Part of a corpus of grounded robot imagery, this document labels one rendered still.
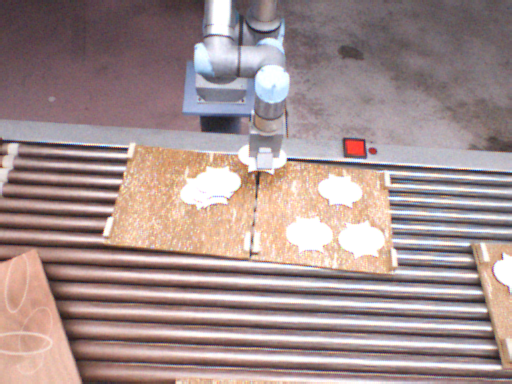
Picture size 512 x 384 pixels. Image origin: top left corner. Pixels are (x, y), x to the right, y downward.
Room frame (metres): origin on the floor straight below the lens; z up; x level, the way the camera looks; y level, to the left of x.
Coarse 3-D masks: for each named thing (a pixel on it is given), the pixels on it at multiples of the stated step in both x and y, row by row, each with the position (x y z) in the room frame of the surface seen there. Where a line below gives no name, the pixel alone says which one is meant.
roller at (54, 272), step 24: (48, 264) 0.37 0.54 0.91; (240, 288) 0.38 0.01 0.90; (264, 288) 0.38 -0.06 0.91; (288, 288) 0.39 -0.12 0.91; (312, 288) 0.40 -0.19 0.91; (336, 288) 0.40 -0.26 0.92; (360, 288) 0.41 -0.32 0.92; (384, 288) 0.42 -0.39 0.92; (408, 288) 0.43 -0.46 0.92; (432, 288) 0.44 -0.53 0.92; (456, 288) 0.45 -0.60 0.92; (480, 288) 0.46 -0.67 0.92
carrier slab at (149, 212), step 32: (160, 160) 0.74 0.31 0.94; (192, 160) 0.76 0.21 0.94; (224, 160) 0.77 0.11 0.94; (128, 192) 0.61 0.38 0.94; (160, 192) 0.63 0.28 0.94; (128, 224) 0.51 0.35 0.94; (160, 224) 0.52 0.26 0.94; (192, 224) 0.54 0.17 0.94; (224, 224) 0.55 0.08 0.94; (224, 256) 0.45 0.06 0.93
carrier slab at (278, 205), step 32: (288, 192) 0.69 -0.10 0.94; (384, 192) 0.73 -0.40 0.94; (256, 224) 0.56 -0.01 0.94; (288, 224) 0.57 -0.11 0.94; (384, 224) 0.62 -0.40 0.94; (256, 256) 0.46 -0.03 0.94; (288, 256) 0.47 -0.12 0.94; (320, 256) 0.49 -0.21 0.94; (352, 256) 0.50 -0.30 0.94; (384, 256) 0.51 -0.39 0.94
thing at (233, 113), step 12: (192, 72) 1.22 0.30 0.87; (192, 84) 1.15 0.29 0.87; (252, 84) 1.19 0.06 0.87; (192, 96) 1.09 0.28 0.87; (252, 96) 1.13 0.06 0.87; (192, 108) 1.03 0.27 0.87; (204, 108) 1.04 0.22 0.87; (216, 108) 1.05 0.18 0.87; (228, 108) 1.06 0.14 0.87; (240, 108) 1.06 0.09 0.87; (252, 108) 1.07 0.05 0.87; (204, 120) 1.10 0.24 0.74; (216, 120) 1.08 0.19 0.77; (228, 120) 1.09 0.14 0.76; (240, 120) 1.16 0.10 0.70; (204, 132) 1.10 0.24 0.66; (216, 132) 1.08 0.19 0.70; (228, 132) 1.09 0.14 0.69
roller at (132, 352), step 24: (120, 360) 0.15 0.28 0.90; (144, 360) 0.16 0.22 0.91; (168, 360) 0.17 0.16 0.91; (192, 360) 0.17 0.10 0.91; (216, 360) 0.18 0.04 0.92; (240, 360) 0.19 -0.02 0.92; (264, 360) 0.19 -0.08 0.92; (288, 360) 0.20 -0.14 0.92; (312, 360) 0.21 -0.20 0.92; (336, 360) 0.21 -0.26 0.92; (360, 360) 0.22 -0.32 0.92; (384, 360) 0.23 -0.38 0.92; (408, 360) 0.24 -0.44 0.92; (432, 360) 0.24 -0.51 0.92; (456, 360) 0.25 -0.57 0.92; (480, 360) 0.26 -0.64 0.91
